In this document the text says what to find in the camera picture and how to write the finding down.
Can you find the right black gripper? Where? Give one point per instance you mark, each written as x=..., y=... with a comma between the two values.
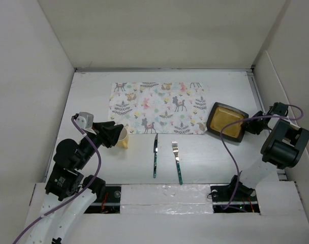
x=252, y=127

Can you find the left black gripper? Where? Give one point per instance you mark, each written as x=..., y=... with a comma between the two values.
x=107, y=131

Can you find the square yellow black plate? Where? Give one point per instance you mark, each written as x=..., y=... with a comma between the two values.
x=222, y=115

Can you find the floral animal print cloth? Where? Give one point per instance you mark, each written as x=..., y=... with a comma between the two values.
x=160, y=108

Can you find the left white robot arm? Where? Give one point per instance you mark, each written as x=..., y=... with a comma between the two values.
x=68, y=193

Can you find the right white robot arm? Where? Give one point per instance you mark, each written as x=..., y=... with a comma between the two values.
x=283, y=148

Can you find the yellow mug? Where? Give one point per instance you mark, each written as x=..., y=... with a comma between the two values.
x=123, y=139

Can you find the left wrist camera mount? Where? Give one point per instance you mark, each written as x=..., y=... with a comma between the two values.
x=84, y=120

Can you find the knife with teal handle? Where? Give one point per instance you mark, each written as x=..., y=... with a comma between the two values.
x=155, y=151

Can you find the fork with teal handle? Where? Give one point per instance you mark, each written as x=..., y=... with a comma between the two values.
x=176, y=151

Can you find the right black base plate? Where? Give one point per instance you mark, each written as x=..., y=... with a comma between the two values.
x=241, y=202

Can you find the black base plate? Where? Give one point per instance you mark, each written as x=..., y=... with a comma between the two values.
x=241, y=202
x=109, y=203

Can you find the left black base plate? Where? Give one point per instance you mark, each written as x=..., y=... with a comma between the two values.
x=109, y=203

